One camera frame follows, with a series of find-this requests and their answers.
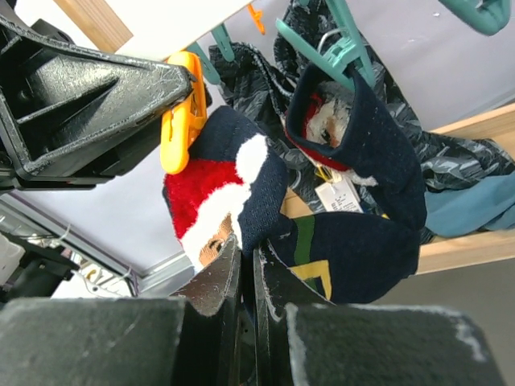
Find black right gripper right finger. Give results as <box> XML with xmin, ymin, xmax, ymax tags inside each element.
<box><xmin>253</xmin><ymin>244</ymin><xmax>504</xmax><ymax>386</ymax></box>

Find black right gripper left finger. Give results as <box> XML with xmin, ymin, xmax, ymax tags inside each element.
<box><xmin>1</xmin><ymin>238</ymin><xmax>241</xmax><ymax>385</ymax></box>

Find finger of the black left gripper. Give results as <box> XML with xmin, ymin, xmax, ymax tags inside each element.
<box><xmin>1</xmin><ymin>11</ymin><xmax>192</xmax><ymax>191</ymax></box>

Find navy sock with yellow tag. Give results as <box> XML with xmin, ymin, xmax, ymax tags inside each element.
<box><xmin>163</xmin><ymin>106</ymin><xmax>419</xmax><ymax>304</ymax></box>

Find teal blue garment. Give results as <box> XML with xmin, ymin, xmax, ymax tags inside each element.
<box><xmin>425</xmin><ymin>173</ymin><xmax>515</xmax><ymax>238</ymax></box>

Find teal clothes clip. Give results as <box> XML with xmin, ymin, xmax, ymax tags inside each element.
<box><xmin>276</xmin><ymin>1</ymin><xmax>376</xmax><ymax>89</ymax></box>

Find dark leaf-print shorts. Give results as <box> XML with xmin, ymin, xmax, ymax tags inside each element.
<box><xmin>207</xmin><ymin>0</ymin><xmax>515</xmax><ymax>214</ymax></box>

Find wooden rack frame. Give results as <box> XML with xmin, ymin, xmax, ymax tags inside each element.
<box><xmin>51</xmin><ymin>0</ymin><xmax>515</xmax><ymax>276</ymax></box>

